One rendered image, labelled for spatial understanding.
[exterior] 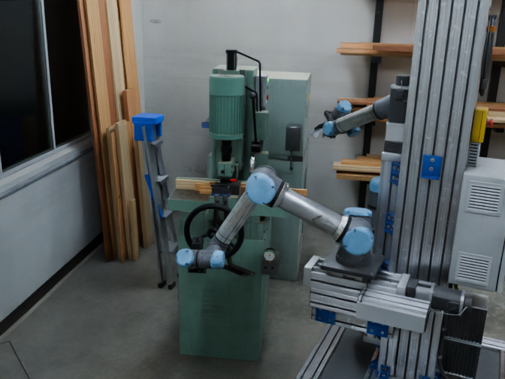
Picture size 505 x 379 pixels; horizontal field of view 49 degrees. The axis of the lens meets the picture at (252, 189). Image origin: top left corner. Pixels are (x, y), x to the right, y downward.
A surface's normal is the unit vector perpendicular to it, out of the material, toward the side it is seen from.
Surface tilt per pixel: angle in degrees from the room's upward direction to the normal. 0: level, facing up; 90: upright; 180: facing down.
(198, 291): 90
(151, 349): 1
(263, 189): 87
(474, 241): 90
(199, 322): 90
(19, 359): 1
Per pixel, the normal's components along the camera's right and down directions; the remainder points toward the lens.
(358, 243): -0.03, 0.36
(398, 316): -0.40, 0.27
